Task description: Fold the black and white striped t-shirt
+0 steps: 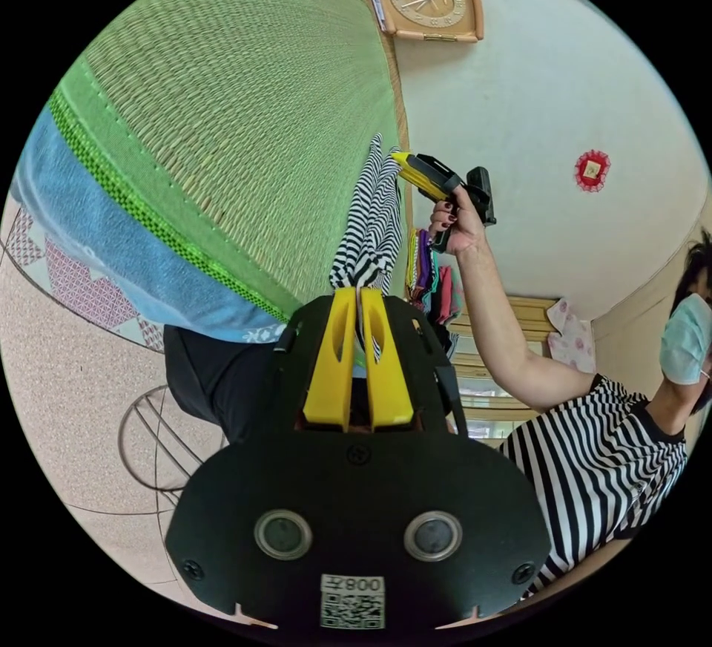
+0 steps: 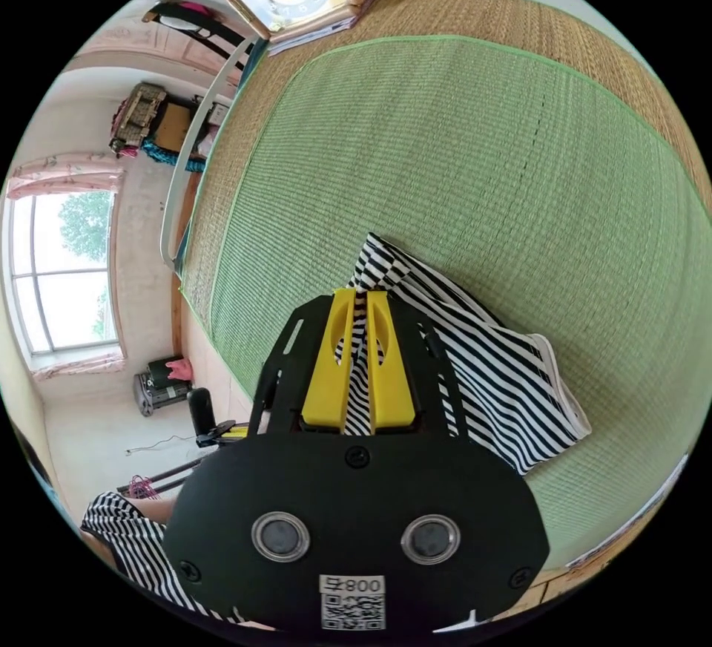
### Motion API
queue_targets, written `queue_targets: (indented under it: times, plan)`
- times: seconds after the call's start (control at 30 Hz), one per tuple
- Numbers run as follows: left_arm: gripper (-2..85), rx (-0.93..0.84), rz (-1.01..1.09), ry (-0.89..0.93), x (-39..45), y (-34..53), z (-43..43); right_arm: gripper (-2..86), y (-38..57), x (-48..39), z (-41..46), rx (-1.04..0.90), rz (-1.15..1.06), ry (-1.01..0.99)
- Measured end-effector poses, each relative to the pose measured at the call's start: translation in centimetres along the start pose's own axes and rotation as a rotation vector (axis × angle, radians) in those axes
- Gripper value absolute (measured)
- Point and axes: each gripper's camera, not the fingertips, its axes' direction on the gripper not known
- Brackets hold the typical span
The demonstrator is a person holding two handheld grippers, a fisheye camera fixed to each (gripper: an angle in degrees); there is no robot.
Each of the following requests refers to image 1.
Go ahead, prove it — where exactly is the window with wooden frame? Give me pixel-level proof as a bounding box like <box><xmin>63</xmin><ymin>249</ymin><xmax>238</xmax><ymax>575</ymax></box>
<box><xmin>444</xmin><ymin>295</ymin><xmax>564</xmax><ymax>439</ymax></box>

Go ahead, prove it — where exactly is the white floral cloth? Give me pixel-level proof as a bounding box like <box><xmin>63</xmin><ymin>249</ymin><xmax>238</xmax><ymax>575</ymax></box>
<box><xmin>547</xmin><ymin>298</ymin><xmax>597</xmax><ymax>374</ymax></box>

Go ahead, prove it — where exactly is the person's right forearm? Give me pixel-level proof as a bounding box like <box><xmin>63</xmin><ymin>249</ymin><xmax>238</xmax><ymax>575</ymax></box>
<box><xmin>451</xmin><ymin>237</ymin><xmax>601</xmax><ymax>414</ymax></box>

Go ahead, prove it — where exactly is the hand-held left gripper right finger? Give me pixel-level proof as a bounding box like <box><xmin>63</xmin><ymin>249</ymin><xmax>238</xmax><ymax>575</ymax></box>
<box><xmin>360</xmin><ymin>289</ymin><xmax>415</xmax><ymax>433</ymax></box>

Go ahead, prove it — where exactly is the red round wall ornament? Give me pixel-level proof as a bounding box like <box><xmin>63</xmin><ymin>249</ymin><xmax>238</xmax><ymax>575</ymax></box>
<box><xmin>575</xmin><ymin>149</ymin><xmax>613</xmax><ymax>194</ymax></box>

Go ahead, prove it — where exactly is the person's body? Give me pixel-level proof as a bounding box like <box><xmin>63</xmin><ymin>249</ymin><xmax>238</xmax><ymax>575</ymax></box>
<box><xmin>163</xmin><ymin>228</ymin><xmax>712</xmax><ymax>599</ymax></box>

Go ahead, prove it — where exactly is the black and white striped t-shirt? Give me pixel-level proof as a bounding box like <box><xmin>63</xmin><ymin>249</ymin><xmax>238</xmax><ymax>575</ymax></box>
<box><xmin>329</xmin><ymin>132</ymin><xmax>403</xmax><ymax>365</ymax></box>

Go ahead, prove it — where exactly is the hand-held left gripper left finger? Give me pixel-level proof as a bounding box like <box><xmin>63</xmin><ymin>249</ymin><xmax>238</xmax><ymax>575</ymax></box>
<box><xmin>302</xmin><ymin>286</ymin><xmax>357</xmax><ymax>432</ymax></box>

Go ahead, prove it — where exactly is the bed with green woven mat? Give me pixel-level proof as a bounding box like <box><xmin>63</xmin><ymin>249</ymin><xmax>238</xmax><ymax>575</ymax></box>
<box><xmin>10</xmin><ymin>0</ymin><xmax>414</xmax><ymax>347</ymax></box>

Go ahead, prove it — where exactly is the person's right hand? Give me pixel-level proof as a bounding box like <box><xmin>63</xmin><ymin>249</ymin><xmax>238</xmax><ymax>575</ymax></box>
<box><xmin>429</xmin><ymin>194</ymin><xmax>492</xmax><ymax>258</ymax></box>

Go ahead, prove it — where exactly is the pile of clothes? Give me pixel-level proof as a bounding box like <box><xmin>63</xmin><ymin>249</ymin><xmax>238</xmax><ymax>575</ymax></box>
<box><xmin>404</xmin><ymin>228</ymin><xmax>465</xmax><ymax>326</ymax></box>

